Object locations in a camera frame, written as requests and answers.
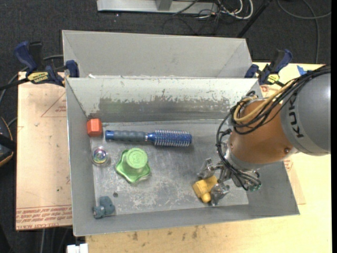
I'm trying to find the brown cardboard board, red print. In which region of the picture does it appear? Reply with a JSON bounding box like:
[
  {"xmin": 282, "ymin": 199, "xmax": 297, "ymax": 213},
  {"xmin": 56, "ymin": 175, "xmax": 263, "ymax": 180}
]
[{"xmin": 15, "ymin": 70, "xmax": 308, "ymax": 231}]

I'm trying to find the grey-blue toy animal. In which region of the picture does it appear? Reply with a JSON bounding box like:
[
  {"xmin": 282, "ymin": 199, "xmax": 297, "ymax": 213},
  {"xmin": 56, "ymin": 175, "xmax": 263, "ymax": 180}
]
[{"xmin": 92, "ymin": 196, "xmax": 116, "ymax": 219}]

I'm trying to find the orange cube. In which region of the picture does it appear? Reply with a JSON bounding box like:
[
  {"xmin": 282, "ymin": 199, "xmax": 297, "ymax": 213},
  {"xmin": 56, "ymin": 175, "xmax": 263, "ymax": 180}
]
[{"xmin": 86, "ymin": 118, "xmax": 103, "ymax": 138}]

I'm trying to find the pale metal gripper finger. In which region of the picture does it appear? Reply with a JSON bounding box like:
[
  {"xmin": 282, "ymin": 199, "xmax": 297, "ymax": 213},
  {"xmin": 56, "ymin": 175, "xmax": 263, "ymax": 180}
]
[
  {"xmin": 197, "ymin": 158, "xmax": 220, "ymax": 179},
  {"xmin": 210, "ymin": 182, "xmax": 230, "ymax": 207}
]

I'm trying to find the blue hairbrush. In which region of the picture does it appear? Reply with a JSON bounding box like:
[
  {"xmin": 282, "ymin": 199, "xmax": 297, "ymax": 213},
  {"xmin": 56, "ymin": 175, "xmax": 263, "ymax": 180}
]
[{"xmin": 105, "ymin": 129, "xmax": 193, "ymax": 148}]

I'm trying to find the grey metal bin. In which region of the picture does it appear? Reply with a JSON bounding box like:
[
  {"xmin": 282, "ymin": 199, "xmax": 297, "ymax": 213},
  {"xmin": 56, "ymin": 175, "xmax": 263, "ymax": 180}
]
[{"xmin": 62, "ymin": 30, "xmax": 300, "ymax": 237}]

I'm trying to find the clear iridescent dome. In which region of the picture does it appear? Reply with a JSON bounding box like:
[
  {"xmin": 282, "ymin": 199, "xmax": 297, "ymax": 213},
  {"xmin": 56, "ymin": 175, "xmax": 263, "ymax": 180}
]
[{"xmin": 91, "ymin": 146, "xmax": 110, "ymax": 166}]

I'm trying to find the yellow toy block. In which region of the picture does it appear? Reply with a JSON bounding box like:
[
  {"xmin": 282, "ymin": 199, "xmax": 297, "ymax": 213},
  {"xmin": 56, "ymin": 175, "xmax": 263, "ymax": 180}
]
[{"xmin": 192, "ymin": 175, "xmax": 218, "ymax": 203}]

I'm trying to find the green plastic cup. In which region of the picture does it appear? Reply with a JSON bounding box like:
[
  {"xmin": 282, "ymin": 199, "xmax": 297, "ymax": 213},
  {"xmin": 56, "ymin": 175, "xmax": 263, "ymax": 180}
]
[{"xmin": 115, "ymin": 147, "xmax": 152, "ymax": 185}]

